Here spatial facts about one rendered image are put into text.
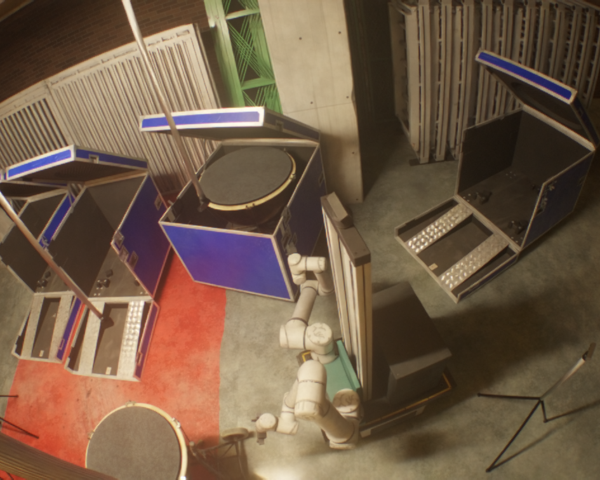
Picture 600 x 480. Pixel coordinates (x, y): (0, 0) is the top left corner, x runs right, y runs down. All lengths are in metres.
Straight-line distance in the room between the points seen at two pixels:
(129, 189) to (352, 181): 2.37
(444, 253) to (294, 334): 1.81
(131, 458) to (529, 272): 3.49
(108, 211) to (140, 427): 2.77
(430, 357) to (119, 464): 1.86
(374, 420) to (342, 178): 2.42
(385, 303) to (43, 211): 4.14
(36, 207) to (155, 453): 3.60
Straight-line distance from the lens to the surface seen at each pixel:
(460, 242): 3.67
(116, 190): 4.12
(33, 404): 4.23
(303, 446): 2.76
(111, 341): 3.82
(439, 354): 2.05
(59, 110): 5.11
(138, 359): 3.41
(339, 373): 2.44
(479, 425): 2.86
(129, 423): 2.35
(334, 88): 3.30
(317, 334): 2.26
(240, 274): 3.03
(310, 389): 1.50
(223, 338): 3.26
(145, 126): 2.80
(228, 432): 2.71
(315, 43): 3.15
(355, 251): 1.19
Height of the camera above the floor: 2.67
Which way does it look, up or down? 46 degrees down
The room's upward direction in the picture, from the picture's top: 14 degrees counter-clockwise
